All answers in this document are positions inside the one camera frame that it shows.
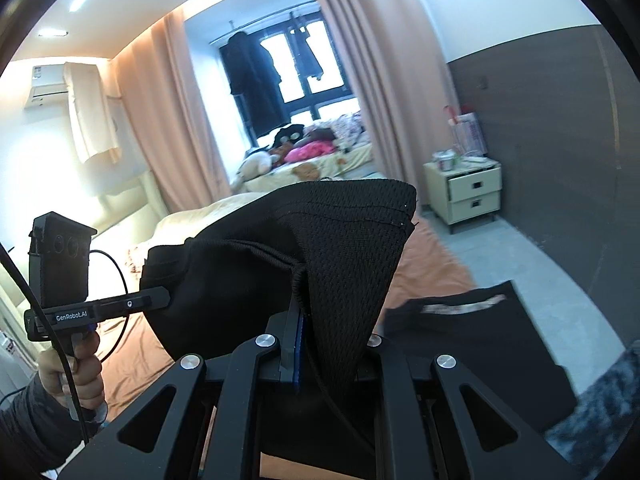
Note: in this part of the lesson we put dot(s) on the grey fuzzy clothing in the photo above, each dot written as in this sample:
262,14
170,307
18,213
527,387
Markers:
600,410

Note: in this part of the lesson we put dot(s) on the small ceiling light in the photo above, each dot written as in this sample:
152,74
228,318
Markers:
52,33

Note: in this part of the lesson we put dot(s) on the patterned blanket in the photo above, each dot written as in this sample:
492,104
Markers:
347,127

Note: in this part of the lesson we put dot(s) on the white plush toy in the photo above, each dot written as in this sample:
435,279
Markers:
255,165

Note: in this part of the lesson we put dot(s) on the pink clothes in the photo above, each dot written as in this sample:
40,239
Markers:
310,151

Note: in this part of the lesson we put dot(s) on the window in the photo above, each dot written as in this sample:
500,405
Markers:
332,60

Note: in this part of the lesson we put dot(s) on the cream nightstand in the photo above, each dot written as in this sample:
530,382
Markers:
470,195

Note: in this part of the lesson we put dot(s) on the hanging dark garment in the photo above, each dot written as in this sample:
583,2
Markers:
307,50

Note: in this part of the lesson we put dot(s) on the beige curtain by headboard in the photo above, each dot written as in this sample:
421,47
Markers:
170,110

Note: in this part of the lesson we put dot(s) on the orange bed sheet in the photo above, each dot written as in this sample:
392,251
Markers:
430,260

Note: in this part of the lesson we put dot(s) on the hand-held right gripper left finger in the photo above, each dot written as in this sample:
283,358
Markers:
298,355

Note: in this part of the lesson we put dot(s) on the white air conditioner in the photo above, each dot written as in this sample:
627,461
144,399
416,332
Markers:
42,85

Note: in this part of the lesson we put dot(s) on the person's left hand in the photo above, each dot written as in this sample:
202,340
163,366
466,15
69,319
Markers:
82,370

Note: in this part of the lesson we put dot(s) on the hanging dark coat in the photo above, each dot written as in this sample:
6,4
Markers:
250,80

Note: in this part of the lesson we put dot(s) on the black mesh shirt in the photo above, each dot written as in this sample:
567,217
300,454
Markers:
350,260

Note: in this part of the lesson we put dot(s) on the white cloth cover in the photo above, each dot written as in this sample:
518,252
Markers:
92,110

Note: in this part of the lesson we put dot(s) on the beige curtain by nightstand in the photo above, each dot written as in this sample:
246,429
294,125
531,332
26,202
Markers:
380,85

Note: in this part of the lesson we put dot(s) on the cream padded headboard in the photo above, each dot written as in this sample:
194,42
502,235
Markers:
130,200

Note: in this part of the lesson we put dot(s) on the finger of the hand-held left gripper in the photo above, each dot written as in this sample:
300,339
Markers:
135,302

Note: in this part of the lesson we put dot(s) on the black printed shirt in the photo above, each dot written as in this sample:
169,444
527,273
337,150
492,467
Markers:
475,350

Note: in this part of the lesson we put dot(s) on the person's left forearm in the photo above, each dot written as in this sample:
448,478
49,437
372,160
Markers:
30,430

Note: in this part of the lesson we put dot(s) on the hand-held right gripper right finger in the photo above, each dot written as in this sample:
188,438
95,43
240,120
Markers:
395,385

